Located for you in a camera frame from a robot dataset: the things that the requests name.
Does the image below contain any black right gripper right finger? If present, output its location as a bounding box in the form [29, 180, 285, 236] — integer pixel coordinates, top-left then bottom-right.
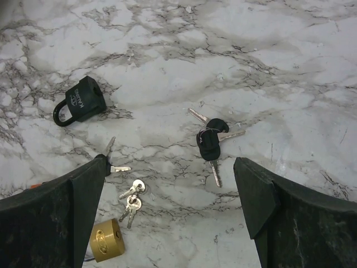
[233, 157, 356, 267]

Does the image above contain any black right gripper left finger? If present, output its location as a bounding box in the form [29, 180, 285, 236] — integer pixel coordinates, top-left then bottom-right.
[1, 157, 107, 267]

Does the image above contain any black-headed key bunch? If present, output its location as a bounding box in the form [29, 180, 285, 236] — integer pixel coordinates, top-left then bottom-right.
[95, 136, 132, 176]
[187, 108, 245, 188]

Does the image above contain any black Kaijing padlock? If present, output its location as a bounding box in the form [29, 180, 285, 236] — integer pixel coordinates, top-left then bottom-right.
[53, 76, 107, 127]

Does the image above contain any small silver key bunch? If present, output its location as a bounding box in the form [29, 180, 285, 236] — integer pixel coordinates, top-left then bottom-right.
[119, 179, 146, 229]

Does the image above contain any orange and black padlock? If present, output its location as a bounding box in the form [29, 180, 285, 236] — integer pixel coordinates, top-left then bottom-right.
[30, 183, 42, 189]

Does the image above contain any brass padlock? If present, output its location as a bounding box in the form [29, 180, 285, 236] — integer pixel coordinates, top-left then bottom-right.
[89, 218, 126, 262]

